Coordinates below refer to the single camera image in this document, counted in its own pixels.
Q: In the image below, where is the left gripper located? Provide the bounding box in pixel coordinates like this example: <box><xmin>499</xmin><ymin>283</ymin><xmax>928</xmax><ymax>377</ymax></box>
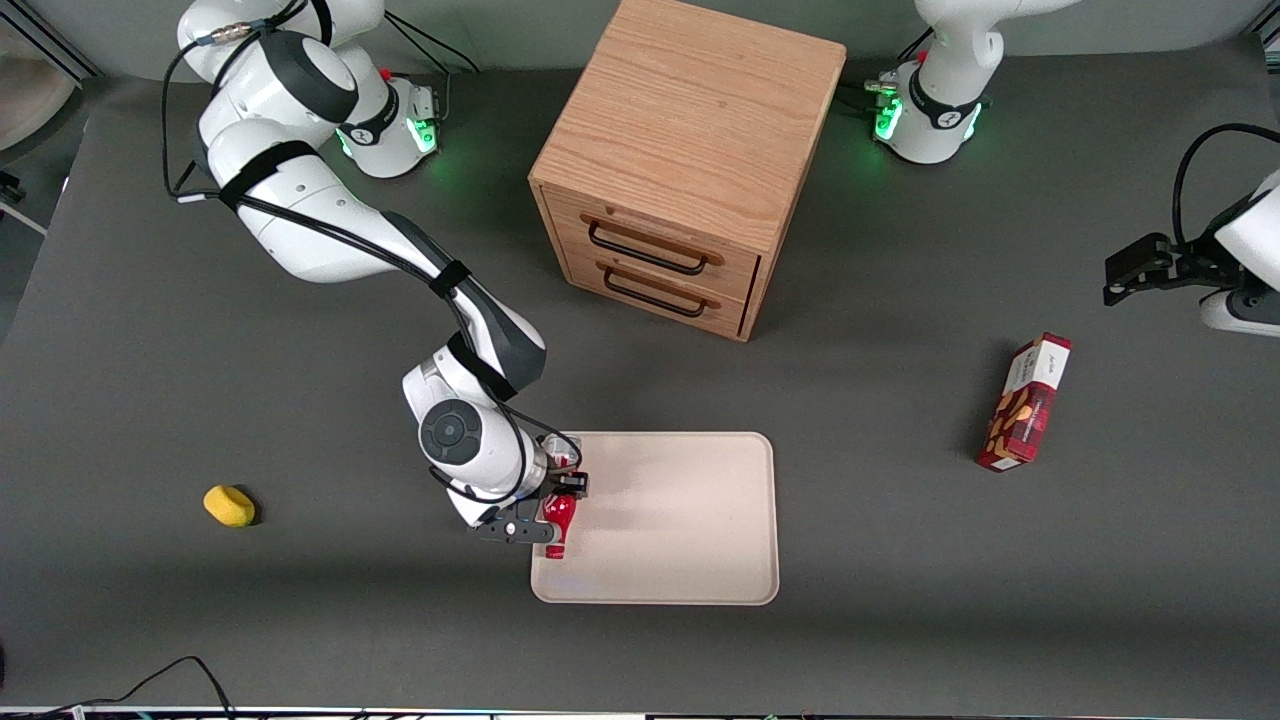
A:
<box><xmin>1103</xmin><ymin>233</ymin><xmax>1280</xmax><ymax>338</ymax></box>

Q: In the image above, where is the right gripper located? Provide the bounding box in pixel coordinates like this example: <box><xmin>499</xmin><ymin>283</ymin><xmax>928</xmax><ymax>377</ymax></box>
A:
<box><xmin>445</xmin><ymin>468</ymin><xmax>592</xmax><ymax>547</ymax></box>

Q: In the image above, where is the red coke bottle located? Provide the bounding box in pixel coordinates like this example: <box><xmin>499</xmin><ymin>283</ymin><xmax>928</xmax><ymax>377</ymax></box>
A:
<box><xmin>540</xmin><ymin>434</ymin><xmax>584</xmax><ymax>560</ymax></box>

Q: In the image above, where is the beige rectangular tray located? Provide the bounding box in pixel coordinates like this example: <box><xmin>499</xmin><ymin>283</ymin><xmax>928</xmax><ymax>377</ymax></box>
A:
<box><xmin>530</xmin><ymin>431</ymin><xmax>781</xmax><ymax>607</ymax></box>

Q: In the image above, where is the red cookie box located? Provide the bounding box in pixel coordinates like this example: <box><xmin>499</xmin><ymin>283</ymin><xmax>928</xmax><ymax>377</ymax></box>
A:
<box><xmin>976</xmin><ymin>332</ymin><xmax>1073</xmax><ymax>473</ymax></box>

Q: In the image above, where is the yellow sponge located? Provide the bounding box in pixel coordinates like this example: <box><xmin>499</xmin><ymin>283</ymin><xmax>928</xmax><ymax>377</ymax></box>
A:
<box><xmin>203</xmin><ymin>485</ymin><xmax>256</xmax><ymax>528</ymax></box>

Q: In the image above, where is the wooden drawer cabinet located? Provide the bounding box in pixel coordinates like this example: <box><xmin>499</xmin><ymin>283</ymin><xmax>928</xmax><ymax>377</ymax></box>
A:
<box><xmin>528</xmin><ymin>0</ymin><xmax>849</xmax><ymax>344</ymax></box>

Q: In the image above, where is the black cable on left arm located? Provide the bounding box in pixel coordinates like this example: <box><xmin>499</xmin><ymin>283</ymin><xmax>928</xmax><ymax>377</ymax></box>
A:
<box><xmin>1173</xmin><ymin>122</ymin><xmax>1280</xmax><ymax>251</ymax></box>

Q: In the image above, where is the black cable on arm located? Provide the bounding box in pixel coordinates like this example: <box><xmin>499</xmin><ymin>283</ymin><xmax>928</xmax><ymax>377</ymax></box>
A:
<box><xmin>162</xmin><ymin>0</ymin><xmax>561</xmax><ymax>501</ymax></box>
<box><xmin>1173</xmin><ymin>122</ymin><xmax>1280</xmax><ymax>251</ymax></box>

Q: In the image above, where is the wooden drawer with black handle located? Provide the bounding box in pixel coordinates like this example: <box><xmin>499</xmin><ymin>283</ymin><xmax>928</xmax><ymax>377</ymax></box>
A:
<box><xmin>563</xmin><ymin>248</ymin><xmax>753</xmax><ymax>337</ymax></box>
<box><xmin>543</xmin><ymin>185</ymin><xmax>763</xmax><ymax>301</ymax></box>

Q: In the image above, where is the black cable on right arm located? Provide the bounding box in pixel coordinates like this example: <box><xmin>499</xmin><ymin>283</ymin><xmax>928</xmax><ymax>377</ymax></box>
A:
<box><xmin>162</xmin><ymin>0</ymin><xmax>561</xmax><ymax>501</ymax></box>

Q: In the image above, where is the black cable on table edge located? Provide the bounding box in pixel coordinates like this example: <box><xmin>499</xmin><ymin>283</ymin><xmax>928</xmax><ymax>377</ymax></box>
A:
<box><xmin>0</xmin><ymin>655</ymin><xmax>237</xmax><ymax>717</ymax></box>

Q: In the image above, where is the black cable at right base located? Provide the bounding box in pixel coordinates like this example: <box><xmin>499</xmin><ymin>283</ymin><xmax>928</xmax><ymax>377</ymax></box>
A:
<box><xmin>378</xmin><ymin>10</ymin><xmax>482</xmax><ymax>123</ymax></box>

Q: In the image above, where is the black frame bar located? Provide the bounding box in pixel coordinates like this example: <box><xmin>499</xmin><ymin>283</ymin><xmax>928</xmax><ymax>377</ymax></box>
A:
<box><xmin>0</xmin><ymin>0</ymin><xmax>103</xmax><ymax>83</ymax></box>

